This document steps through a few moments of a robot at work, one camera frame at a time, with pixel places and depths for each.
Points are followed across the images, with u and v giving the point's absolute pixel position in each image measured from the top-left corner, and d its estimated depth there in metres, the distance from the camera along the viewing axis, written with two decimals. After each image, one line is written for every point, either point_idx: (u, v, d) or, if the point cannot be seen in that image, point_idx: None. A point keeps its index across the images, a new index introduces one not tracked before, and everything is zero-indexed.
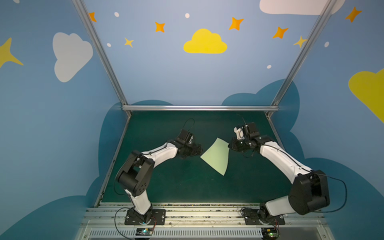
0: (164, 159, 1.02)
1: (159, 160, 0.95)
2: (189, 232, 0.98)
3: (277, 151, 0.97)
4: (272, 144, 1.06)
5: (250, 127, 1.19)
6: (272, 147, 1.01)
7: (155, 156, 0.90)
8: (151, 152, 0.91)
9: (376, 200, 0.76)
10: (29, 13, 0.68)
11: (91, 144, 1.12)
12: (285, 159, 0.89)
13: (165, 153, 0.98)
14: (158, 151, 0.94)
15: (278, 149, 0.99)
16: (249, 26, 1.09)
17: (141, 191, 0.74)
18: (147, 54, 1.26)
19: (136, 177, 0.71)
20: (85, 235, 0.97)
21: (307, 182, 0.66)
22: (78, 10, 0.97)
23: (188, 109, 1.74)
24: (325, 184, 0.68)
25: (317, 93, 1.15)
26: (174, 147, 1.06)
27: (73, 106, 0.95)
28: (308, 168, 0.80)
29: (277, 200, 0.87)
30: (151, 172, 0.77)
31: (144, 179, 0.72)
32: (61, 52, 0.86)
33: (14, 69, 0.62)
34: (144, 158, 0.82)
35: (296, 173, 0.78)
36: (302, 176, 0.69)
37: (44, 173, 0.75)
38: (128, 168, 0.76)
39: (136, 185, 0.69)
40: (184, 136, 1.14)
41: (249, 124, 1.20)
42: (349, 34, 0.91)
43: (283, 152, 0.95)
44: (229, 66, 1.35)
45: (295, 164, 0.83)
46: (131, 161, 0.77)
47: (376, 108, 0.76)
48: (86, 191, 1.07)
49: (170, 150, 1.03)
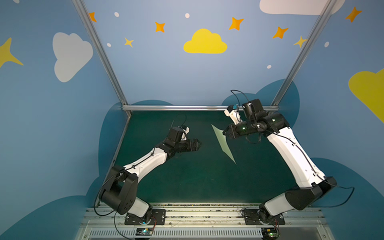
0: (152, 169, 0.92)
1: (145, 172, 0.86)
2: (189, 232, 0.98)
3: (293, 146, 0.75)
4: (286, 133, 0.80)
5: (256, 106, 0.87)
6: (287, 140, 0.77)
7: (140, 169, 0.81)
8: (134, 166, 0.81)
9: (376, 200, 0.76)
10: (29, 13, 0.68)
11: (91, 144, 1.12)
12: (301, 160, 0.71)
13: (152, 163, 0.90)
14: (142, 163, 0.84)
15: (293, 143, 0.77)
16: (249, 26, 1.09)
17: (126, 208, 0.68)
18: (147, 54, 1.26)
19: (119, 196, 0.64)
20: (85, 235, 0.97)
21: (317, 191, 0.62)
22: (78, 10, 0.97)
23: (188, 109, 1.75)
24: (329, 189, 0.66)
25: (317, 93, 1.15)
26: (162, 153, 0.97)
27: (73, 106, 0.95)
28: (322, 174, 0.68)
29: (275, 199, 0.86)
30: (136, 187, 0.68)
31: (128, 197, 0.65)
32: (61, 53, 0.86)
33: (14, 69, 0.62)
34: (128, 172, 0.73)
35: (310, 182, 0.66)
36: (316, 187, 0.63)
37: (44, 173, 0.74)
38: (110, 185, 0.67)
39: (120, 204, 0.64)
40: (175, 135, 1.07)
41: (254, 102, 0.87)
42: (349, 34, 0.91)
43: (299, 149, 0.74)
44: (229, 66, 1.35)
45: (310, 169, 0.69)
46: (112, 178, 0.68)
47: (376, 108, 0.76)
48: (86, 191, 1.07)
49: (158, 158, 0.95)
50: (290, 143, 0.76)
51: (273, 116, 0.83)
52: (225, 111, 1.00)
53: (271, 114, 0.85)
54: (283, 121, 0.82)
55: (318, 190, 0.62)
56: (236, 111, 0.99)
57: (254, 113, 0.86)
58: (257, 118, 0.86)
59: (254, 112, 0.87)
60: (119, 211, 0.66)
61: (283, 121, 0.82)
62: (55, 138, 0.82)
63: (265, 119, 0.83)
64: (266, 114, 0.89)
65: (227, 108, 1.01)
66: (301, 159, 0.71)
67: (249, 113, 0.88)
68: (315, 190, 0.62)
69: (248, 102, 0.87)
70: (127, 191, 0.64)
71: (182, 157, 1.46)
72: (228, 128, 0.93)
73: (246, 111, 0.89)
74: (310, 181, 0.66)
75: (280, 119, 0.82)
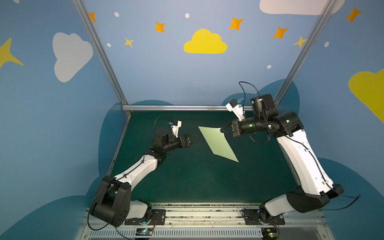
0: (143, 175, 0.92)
1: (137, 179, 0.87)
2: (189, 232, 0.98)
3: (305, 152, 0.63)
4: (299, 137, 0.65)
5: (267, 102, 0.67)
6: (300, 144, 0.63)
7: (132, 177, 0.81)
8: (125, 175, 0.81)
9: (376, 199, 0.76)
10: (29, 13, 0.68)
11: (91, 144, 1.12)
12: (312, 167, 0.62)
13: (143, 170, 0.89)
14: (133, 171, 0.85)
15: (307, 148, 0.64)
16: (249, 26, 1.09)
17: (120, 220, 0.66)
18: (147, 54, 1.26)
19: (113, 208, 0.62)
20: (85, 235, 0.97)
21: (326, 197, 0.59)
22: (78, 10, 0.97)
23: (188, 109, 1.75)
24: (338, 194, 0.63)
25: (317, 93, 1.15)
26: (153, 159, 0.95)
27: (73, 106, 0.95)
28: (330, 182, 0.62)
29: (276, 199, 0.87)
30: (129, 197, 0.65)
31: (123, 207, 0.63)
32: (61, 53, 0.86)
33: (14, 69, 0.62)
34: (119, 181, 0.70)
35: (319, 191, 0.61)
36: (324, 196, 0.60)
37: (44, 173, 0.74)
38: (102, 198, 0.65)
39: (114, 216, 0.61)
40: (160, 140, 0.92)
41: (265, 97, 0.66)
42: (349, 34, 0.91)
43: (311, 156, 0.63)
44: (229, 66, 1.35)
45: (320, 176, 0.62)
46: (103, 190, 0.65)
47: (376, 108, 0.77)
48: (86, 191, 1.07)
49: (149, 165, 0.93)
50: (303, 148, 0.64)
51: (286, 116, 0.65)
52: (228, 105, 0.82)
53: (285, 113, 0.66)
54: (297, 122, 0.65)
55: (326, 197, 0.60)
56: (241, 105, 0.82)
57: (265, 111, 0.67)
58: (268, 117, 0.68)
59: (264, 109, 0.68)
60: (114, 223, 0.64)
61: (297, 120, 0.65)
62: (55, 138, 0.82)
63: (277, 118, 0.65)
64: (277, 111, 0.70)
65: (230, 102, 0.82)
66: (312, 166, 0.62)
67: (258, 109, 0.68)
68: (323, 199, 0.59)
69: (258, 96, 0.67)
70: (121, 202, 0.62)
71: (182, 157, 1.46)
72: (232, 124, 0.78)
73: (254, 107, 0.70)
74: (319, 190, 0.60)
75: (294, 119, 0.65)
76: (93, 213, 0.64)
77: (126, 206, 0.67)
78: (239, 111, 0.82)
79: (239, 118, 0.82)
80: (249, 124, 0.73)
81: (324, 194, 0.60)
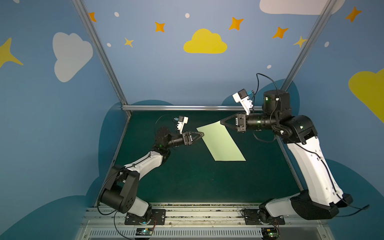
0: (149, 169, 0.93)
1: (144, 172, 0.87)
2: (189, 232, 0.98)
3: (317, 161, 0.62)
4: (312, 145, 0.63)
5: (282, 103, 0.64)
6: (314, 153, 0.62)
7: (140, 168, 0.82)
8: (134, 164, 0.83)
9: (376, 199, 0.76)
10: (30, 13, 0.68)
11: (91, 144, 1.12)
12: (324, 177, 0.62)
13: (150, 163, 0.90)
14: (142, 162, 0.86)
15: (320, 157, 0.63)
16: (248, 26, 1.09)
17: (127, 207, 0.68)
18: (147, 54, 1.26)
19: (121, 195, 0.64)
20: (85, 235, 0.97)
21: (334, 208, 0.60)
22: (78, 10, 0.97)
23: (188, 109, 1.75)
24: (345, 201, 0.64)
25: (317, 93, 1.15)
26: (159, 155, 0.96)
27: (73, 106, 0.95)
28: (340, 192, 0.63)
29: (278, 202, 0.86)
30: (137, 184, 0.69)
31: (130, 194, 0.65)
32: (61, 53, 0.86)
33: (14, 69, 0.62)
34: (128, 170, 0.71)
35: (329, 201, 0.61)
36: (334, 207, 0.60)
37: (44, 173, 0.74)
38: (111, 184, 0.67)
39: (121, 203, 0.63)
40: (161, 141, 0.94)
41: (282, 96, 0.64)
42: (349, 34, 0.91)
43: (323, 165, 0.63)
44: (229, 66, 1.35)
45: (331, 187, 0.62)
46: (112, 177, 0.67)
47: (375, 108, 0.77)
48: (86, 191, 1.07)
49: (155, 159, 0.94)
50: (316, 156, 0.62)
51: (300, 120, 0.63)
52: (236, 96, 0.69)
53: (300, 118, 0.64)
54: (311, 127, 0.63)
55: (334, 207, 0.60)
56: (249, 98, 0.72)
57: (278, 111, 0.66)
58: (280, 119, 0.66)
59: (279, 110, 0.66)
60: (121, 210, 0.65)
61: (311, 126, 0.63)
62: (55, 138, 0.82)
63: (290, 123, 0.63)
64: (290, 113, 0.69)
65: (238, 93, 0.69)
66: (322, 175, 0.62)
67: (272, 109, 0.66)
68: (333, 210, 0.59)
69: (275, 95, 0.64)
70: (130, 188, 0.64)
71: (182, 157, 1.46)
72: (238, 117, 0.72)
73: (267, 105, 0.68)
74: (329, 200, 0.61)
75: (307, 124, 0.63)
76: (101, 199, 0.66)
77: (133, 194, 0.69)
78: (247, 104, 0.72)
79: (246, 112, 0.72)
80: (257, 120, 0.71)
81: (334, 204, 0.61)
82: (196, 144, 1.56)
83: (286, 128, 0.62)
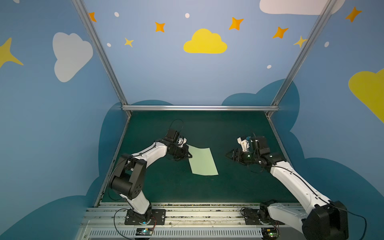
0: (156, 158, 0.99)
1: (150, 161, 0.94)
2: (189, 232, 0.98)
3: (291, 174, 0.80)
4: (283, 165, 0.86)
5: (260, 143, 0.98)
6: (284, 169, 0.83)
7: (146, 156, 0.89)
8: (141, 153, 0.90)
9: (376, 200, 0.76)
10: (29, 13, 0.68)
11: (91, 144, 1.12)
12: (300, 185, 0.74)
13: (155, 153, 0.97)
14: (148, 151, 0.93)
15: (291, 171, 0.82)
16: (249, 26, 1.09)
17: (136, 194, 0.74)
18: (147, 54, 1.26)
19: (129, 182, 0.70)
20: (85, 235, 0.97)
21: (325, 213, 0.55)
22: (78, 10, 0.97)
23: (188, 109, 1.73)
24: (345, 217, 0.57)
25: (317, 93, 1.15)
26: (163, 145, 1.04)
27: (73, 106, 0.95)
28: (326, 198, 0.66)
29: (284, 211, 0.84)
30: (144, 173, 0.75)
31: (138, 181, 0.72)
32: (61, 53, 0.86)
33: (14, 69, 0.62)
34: (135, 159, 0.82)
35: (313, 203, 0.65)
36: (318, 207, 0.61)
37: (43, 173, 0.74)
38: (120, 172, 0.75)
39: (130, 189, 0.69)
40: (173, 130, 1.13)
41: (260, 139, 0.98)
42: (349, 34, 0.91)
43: (297, 177, 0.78)
44: (229, 66, 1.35)
45: (311, 192, 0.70)
46: (121, 165, 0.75)
47: (375, 108, 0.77)
48: (86, 191, 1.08)
49: (160, 149, 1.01)
50: (288, 172, 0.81)
51: (272, 154, 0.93)
52: (238, 139, 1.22)
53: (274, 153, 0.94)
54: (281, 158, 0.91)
55: (325, 212, 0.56)
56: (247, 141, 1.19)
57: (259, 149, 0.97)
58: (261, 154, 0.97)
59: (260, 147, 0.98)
60: (130, 197, 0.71)
61: (280, 158, 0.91)
62: (55, 139, 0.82)
63: (265, 156, 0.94)
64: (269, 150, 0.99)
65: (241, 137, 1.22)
66: (299, 184, 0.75)
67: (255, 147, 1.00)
68: (319, 210, 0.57)
69: (255, 137, 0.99)
70: (137, 175, 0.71)
71: None
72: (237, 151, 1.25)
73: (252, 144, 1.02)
74: (312, 202, 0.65)
75: (278, 156, 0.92)
76: (111, 186, 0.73)
77: (141, 181, 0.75)
78: (245, 144, 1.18)
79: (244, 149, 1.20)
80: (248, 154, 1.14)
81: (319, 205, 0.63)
82: (196, 144, 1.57)
83: (260, 158, 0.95)
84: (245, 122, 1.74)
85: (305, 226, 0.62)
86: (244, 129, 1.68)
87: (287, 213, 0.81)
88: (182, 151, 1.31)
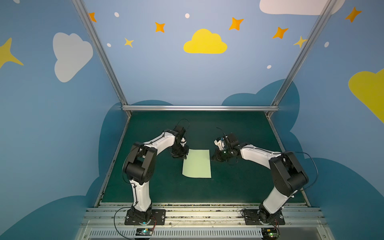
0: (165, 147, 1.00)
1: (160, 149, 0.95)
2: (189, 232, 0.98)
3: (251, 147, 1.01)
4: (246, 145, 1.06)
5: (230, 138, 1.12)
6: (247, 145, 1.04)
7: (156, 145, 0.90)
8: (152, 142, 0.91)
9: (375, 200, 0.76)
10: (29, 13, 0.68)
11: (90, 144, 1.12)
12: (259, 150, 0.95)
13: (164, 142, 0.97)
14: (158, 140, 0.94)
15: (252, 146, 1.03)
16: (249, 26, 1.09)
17: (148, 179, 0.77)
18: (147, 54, 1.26)
19: (142, 168, 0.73)
20: (85, 235, 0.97)
21: (278, 160, 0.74)
22: (78, 10, 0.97)
23: (188, 109, 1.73)
24: (295, 159, 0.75)
25: (317, 94, 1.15)
26: (172, 135, 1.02)
27: (73, 106, 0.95)
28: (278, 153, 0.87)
29: (270, 194, 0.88)
30: (155, 160, 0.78)
31: (150, 167, 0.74)
32: (61, 53, 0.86)
33: (14, 69, 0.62)
34: (146, 147, 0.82)
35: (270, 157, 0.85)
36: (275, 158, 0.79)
37: (43, 173, 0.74)
38: (133, 158, 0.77)
39: (143, 175, 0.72)
40: (181, 126, 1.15)
41: (229, 135, 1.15)
42: (349, 34, 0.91)
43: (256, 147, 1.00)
44: (229, 66, 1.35)
45: (267, 151, 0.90)
46: (134, 152, 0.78)
47: (375, 108, 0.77)
48: (86, 191, 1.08)
49: (169, 139, 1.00)
50: (250, 146, 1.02)
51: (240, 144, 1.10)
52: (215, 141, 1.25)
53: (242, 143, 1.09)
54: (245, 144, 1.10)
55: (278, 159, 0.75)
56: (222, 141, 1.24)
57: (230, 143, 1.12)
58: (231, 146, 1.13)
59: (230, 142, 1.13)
60: (143, 181, 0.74)
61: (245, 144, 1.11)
62: (55, 139, 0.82)
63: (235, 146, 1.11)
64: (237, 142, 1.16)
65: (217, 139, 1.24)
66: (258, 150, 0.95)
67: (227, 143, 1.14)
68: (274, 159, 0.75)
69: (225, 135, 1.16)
70: (149, 161, 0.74)
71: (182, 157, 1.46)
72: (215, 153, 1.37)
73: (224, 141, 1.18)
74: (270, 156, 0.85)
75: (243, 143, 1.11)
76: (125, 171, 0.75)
77: (152, 168, 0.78)
78: (222, 144, 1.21)
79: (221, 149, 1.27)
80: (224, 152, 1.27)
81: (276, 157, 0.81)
82: (196, 144, 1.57)
83: (232, 149, 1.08)
84: (244, 122, 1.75)
85: (274, 182, 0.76)
86: (244, 129, 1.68)
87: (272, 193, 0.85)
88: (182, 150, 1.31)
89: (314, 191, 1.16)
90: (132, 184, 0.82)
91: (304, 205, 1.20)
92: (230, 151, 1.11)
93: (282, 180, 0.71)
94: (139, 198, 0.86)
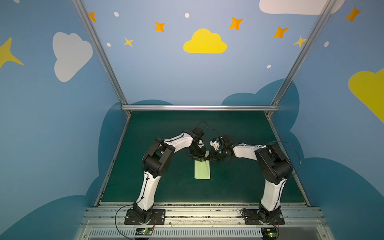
0: (182, 148, 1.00)
1: (177, 149, 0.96)
2: (189, 232, 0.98)
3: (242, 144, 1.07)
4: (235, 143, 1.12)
5: (225, 139, 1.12)
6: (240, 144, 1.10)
7: (175, 144, 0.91)
8: (171, 140, 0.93)
9: (376, 200, 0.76)
10: (29, 13, 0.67)
11: (90, 144, 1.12)
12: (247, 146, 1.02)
13: (182, 143, 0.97)
14: (176, 140, 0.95)
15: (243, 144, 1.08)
16: (249, 26, 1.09)
17: (163, 173, 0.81)
18: (146, 53, 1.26)
19: (160, 163, 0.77)
20: (85, 235, 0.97)
21: (261, 150, 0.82)
22: (78, 10, 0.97)
23: (188, 109, 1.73)
24: (279, 148, 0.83)
25: (317, 94, 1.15)
26: (190, 137, 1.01)
27: (72, 106, 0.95)
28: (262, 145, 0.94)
29: (266, 190, 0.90)
30: (172, 158, 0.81)
31: (166, 163, 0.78)
32: (61, 53, 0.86)
33: (14, 69, 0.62)
34: (166, 144, 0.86)
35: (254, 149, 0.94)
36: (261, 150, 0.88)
37: (43, 173, 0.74)
38: (153, 152, 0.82)
39: (159, 169, 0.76)
40: (200, 128, 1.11)
41: (224, 136, 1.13)
42: (349, 34, 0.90)
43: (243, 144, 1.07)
44: (228, 65, 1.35)
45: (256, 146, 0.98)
46: (154, 147, 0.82)
47: (375, 108, 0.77)
48: (86, 191, 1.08)
49: (187, 140, 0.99)
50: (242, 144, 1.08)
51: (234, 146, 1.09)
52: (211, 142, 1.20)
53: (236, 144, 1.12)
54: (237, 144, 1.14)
55: (262, 149, 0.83)
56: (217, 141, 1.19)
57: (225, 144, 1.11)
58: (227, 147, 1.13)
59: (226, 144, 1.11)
60: (158, 175, 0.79)
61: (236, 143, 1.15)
62: (55, 139, 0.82)
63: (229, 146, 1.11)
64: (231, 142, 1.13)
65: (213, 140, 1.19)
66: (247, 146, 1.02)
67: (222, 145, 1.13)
68: (259, 149, 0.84)
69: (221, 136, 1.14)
70: (166, 158, 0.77)
71: (182, 158, 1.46)
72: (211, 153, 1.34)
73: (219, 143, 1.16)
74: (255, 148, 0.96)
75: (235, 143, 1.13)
76: (144, 162, 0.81)
77: (168, 164, 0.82)
78: (217, 145, 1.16)
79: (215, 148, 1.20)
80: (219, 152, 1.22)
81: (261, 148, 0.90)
82: None
83: (227, 150, 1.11)
84: (244, 123, 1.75)
85: (261, 172, 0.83)
86: (244, 129, 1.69)
87: (268, 189, 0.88)
88: (199, 152, 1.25)
89: (314, 191, 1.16)
90: (145, 176, 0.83)
91: (304, 205, 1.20)
92: (224, 152, 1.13)
93: (267, 167, 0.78)
94: (146, 194, 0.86)
